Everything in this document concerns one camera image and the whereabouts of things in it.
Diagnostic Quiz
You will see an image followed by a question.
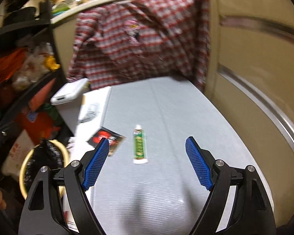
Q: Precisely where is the black bin liner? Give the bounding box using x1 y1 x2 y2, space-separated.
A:
24 139 65 189

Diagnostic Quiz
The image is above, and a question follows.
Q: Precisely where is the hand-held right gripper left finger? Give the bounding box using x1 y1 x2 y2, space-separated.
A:
18 137 110 235

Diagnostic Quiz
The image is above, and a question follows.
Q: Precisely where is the beige round trash bin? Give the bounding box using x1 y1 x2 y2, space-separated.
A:
19 139 70 199

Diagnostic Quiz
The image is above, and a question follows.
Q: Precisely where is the red plaid shirt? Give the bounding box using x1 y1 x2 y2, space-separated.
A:
68 0 211 92

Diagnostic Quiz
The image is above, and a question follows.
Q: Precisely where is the yellow plastic bag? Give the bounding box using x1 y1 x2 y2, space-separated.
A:
44 56 60 71

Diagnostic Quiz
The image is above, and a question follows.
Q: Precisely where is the beige kitchen cabinet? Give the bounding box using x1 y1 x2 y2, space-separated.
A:
206 0 294 228

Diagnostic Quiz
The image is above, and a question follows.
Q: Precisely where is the orange shopping bag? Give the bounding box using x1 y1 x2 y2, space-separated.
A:
0 48 27 86

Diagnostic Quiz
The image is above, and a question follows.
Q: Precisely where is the green and white tube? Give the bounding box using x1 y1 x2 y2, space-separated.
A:
133 124 149 164

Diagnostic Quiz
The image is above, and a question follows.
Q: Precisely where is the white printed cardboard box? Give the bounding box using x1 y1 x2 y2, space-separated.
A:
75 86 112 142

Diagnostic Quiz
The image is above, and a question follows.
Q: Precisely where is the black shelf unit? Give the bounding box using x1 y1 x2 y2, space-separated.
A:
0 0 74 152

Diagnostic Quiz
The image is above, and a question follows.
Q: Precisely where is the black and red packet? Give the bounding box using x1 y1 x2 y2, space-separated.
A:
87 127 126 157

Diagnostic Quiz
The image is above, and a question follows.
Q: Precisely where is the clear plastic bags bundle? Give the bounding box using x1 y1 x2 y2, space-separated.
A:
12 43 54 91

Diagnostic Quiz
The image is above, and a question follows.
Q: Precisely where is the white rice sack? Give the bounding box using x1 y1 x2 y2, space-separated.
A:
1 127 37 177

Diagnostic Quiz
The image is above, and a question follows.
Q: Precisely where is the white pedal bin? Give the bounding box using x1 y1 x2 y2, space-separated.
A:
51 78 89 137

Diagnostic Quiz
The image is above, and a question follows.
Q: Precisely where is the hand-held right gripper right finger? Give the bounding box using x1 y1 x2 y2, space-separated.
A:
185 136 276 235

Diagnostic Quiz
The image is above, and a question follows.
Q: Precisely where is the orange food packet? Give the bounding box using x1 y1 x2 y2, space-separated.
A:
17 110 54 145

